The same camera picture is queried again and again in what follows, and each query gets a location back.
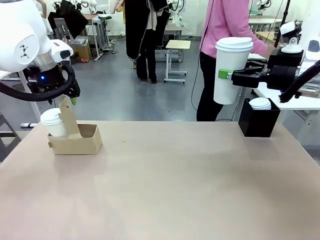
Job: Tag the small wooden rolling side table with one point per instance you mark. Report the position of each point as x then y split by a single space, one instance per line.
177 45

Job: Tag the brown cardboard cup carrier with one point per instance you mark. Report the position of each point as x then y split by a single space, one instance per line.
77 145

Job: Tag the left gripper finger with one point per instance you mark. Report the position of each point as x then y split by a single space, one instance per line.
74 100
53 102

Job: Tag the short white lidded paper cup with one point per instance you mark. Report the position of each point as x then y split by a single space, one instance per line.
53 125

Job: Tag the person in pink sweater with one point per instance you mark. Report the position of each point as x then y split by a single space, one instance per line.
225 20

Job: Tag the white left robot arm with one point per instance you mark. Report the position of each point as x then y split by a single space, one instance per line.
20 37

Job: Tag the person's right hand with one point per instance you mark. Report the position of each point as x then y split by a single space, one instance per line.
268 51

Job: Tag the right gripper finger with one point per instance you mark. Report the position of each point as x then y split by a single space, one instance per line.
245 77
258 63

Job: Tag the brown cardboard box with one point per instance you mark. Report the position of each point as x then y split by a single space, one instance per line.
83 51

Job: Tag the black square box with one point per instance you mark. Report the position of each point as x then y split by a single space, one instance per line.
260 122

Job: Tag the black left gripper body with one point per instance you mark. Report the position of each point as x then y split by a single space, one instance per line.
47 80

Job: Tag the dark grey metal frame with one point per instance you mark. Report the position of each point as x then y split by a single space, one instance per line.
7 135

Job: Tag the grey metal frame table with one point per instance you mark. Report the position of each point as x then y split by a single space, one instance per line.
93 25

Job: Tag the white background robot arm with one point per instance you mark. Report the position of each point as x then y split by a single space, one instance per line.
178 12

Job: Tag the person in black clothes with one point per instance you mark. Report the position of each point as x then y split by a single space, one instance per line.
142 37

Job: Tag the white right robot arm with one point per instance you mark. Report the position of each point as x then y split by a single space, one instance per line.
312 25

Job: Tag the black tripod pole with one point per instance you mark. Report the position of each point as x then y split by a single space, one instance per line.
283 20

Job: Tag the light wooden background table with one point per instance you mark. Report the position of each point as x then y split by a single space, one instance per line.
265 20

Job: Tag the white table with metal leg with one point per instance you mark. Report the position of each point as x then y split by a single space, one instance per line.
32 110

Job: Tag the stack of white cup lids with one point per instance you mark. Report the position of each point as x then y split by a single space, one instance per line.
261 103

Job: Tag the black jacket on chair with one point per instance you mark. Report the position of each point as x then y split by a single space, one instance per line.
70 17

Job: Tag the person's right forearm pink sleeve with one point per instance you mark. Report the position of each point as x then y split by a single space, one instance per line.
257 42

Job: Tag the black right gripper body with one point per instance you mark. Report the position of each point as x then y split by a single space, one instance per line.
285 70

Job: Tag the tall white lidded paper cup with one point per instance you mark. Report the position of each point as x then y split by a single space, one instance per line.
230 60

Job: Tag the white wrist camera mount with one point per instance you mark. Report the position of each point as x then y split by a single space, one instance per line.
292 47

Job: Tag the white desk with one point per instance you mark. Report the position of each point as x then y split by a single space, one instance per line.
307 102

